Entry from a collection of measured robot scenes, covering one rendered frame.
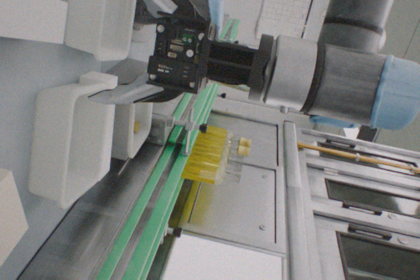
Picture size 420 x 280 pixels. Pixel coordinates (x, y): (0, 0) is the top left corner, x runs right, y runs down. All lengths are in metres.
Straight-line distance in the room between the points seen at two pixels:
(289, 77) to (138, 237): 0.62
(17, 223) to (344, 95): 0.46
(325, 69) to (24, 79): 0.47
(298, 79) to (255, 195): 1.00
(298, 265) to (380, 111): 0.82
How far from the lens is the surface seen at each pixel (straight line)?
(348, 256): 1.32
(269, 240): 1.19
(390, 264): 1.38
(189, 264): 1.06
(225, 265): 1.07
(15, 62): 0.62
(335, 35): 0.48
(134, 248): 0.87
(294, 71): 0.36
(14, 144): 0.66
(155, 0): 0.40
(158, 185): 1.03
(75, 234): 0.87
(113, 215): 0.91
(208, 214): 1.21
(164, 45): 0.36
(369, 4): 0.49
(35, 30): 0.54
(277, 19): 7.04
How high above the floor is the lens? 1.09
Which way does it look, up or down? 4 degrees down
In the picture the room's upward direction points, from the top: 102 degrees clockwise
